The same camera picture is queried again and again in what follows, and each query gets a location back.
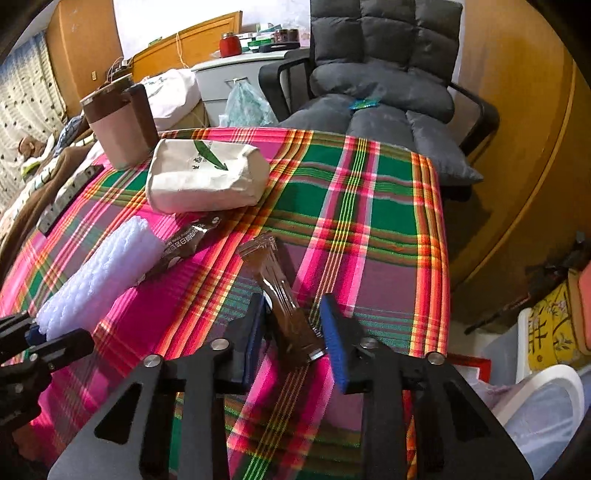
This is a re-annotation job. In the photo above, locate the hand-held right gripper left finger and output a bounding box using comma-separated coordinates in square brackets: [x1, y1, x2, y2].
[47, 292, 271, 480]

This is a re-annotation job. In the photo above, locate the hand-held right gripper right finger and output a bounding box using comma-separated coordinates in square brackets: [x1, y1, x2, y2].
[320, 294, 534, 480]

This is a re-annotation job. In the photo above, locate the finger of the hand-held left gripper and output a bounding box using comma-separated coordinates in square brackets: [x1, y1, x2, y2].
[21, 329, 95, 372]
[0, 311, 41, 347]

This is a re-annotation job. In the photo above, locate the brown clear snack wrapper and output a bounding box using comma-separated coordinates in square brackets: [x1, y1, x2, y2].
[238, 234, 326, 367]

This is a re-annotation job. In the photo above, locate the white foam net roll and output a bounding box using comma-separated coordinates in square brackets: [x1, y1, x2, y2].
[36, 217, 167, 347]

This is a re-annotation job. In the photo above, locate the white trash bin with bag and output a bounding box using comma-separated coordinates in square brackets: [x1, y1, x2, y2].
[475, 364, 585, 480]

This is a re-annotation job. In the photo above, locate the pink green plaid tablecloth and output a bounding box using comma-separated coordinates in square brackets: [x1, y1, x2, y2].
[0, 127, 451, 480]

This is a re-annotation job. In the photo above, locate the brown printed snack wrapper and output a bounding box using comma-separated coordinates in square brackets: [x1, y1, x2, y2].
[143, 212, 227, 282]

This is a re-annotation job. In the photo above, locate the black smartphone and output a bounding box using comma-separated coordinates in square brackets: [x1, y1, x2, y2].
[38, 164, 106, 236]

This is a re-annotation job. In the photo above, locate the brown blanket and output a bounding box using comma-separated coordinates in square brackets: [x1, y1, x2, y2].
[0, 138, 100, 278]

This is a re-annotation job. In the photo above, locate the white tissue pack green print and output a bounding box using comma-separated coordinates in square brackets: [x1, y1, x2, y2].
[145, 137, 271, 214]

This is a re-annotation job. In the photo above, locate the pink jug with brown lid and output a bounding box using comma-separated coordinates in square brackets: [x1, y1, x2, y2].
[79, 74, 160, 171]

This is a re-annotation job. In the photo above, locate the yellow floral box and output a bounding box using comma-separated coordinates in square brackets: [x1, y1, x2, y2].
[526, 277, 585, 370]

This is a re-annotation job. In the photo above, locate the white dotted knit cloth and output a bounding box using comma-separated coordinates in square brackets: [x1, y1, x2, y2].
[0, 34, 70, 208]

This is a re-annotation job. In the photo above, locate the green plastic bag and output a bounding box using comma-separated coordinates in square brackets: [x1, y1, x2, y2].
[224, 78, 278, 127]

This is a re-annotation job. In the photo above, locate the white cloth bag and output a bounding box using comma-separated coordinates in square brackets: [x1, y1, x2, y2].
[139, 69, 199, 132]

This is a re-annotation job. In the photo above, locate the grey nightstand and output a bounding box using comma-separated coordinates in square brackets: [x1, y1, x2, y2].
[191, 46, 310, 127]

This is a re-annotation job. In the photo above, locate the wooden wardrobe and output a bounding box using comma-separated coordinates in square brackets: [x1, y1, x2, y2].
[443, 0, 591, 296]

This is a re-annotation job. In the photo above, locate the grey padded chair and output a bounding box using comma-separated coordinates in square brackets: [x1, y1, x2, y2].
[259, 0, 502, 185]

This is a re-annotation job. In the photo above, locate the red jar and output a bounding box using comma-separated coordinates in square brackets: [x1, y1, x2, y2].
[219, 32, 241, 58]

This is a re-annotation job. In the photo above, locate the wooden bed headboard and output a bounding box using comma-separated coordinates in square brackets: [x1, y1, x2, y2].
[122, 11, 243, 84]

